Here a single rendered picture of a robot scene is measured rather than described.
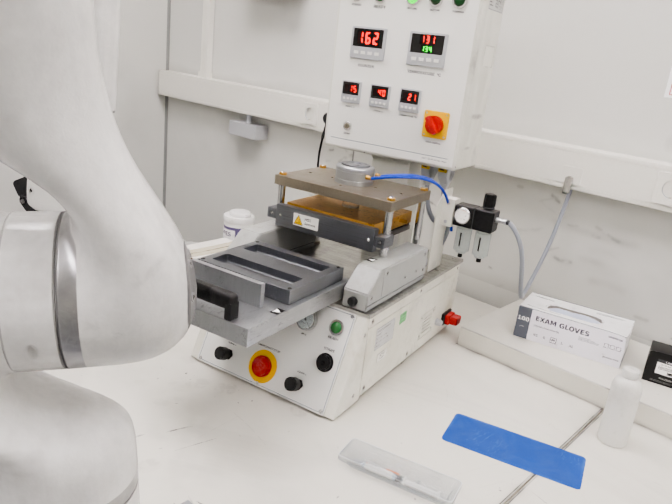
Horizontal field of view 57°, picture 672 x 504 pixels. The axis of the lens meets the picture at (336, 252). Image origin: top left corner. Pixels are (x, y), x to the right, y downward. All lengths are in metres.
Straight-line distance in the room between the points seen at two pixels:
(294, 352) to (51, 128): 0.81
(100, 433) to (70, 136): 0.24
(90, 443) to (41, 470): 0.04
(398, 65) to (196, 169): 1.44
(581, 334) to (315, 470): 0.69
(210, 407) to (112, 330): 0.68
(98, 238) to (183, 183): 2.30
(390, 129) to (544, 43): 0.49
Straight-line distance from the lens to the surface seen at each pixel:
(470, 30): 1.31
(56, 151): 0.41
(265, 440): 1.05
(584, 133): 1.61
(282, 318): 0.96
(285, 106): 2.14
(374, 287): 1.09
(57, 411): 0.54
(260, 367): 1.17
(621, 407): 1.21
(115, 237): 0.43
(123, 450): 0.55
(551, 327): 1.44
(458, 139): 1.31
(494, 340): 1.42
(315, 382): 1.12
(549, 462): 1.14
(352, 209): 1.26
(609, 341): 1.43
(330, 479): 0.99
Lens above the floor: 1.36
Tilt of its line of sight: 18 degrees down
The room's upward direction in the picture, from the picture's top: 7 degrees clockwise
